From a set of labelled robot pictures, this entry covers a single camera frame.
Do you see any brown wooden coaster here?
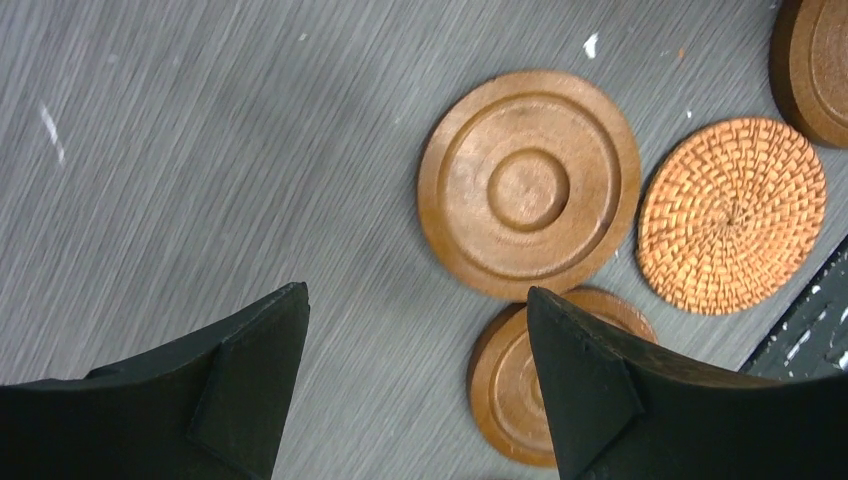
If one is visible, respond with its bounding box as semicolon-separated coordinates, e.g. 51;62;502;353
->
769;0;847;149
466;286;658;470
416;70;642;302

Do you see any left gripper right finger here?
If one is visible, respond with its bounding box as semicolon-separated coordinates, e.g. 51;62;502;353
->
526;287;847;479

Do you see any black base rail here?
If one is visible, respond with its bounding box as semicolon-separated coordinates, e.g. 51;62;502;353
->
740;240;847;381

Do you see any woven rattan coaster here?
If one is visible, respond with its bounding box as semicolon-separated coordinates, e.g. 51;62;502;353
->
637;117;827;315

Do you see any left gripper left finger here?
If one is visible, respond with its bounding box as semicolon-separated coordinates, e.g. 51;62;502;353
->
1;282;310;479

